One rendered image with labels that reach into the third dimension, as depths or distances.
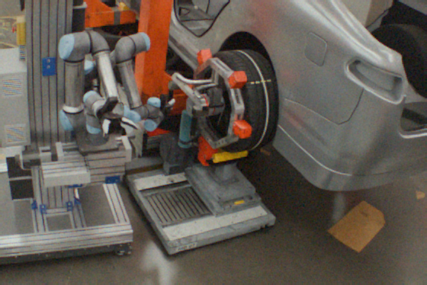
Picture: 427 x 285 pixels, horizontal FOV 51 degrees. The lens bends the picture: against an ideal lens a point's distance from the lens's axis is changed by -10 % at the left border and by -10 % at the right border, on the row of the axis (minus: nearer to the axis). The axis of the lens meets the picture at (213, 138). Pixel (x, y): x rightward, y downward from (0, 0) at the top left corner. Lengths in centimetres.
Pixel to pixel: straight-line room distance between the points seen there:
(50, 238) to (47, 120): 72
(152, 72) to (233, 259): 137
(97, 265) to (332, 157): 158
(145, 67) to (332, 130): 137
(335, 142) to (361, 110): 25
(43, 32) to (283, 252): 212
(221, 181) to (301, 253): 77
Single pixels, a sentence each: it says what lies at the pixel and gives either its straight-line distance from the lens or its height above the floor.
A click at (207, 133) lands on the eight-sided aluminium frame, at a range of 324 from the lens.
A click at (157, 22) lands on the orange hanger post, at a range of 319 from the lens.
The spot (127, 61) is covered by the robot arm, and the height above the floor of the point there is 121.
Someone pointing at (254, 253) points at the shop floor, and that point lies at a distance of 332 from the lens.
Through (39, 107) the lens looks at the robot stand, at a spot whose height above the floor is 98.
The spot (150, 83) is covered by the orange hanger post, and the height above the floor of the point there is 81.
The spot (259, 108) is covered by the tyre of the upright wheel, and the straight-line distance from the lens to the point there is 291.
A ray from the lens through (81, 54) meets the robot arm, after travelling 239.
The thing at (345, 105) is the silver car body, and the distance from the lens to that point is 246.
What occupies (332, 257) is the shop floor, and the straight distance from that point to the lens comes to 347.
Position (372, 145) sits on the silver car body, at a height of 113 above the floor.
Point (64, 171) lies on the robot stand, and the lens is 264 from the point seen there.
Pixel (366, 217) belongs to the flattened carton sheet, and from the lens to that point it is 391.
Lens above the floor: 233
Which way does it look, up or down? 32 degrees down
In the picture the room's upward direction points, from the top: 9 degrees clockwise
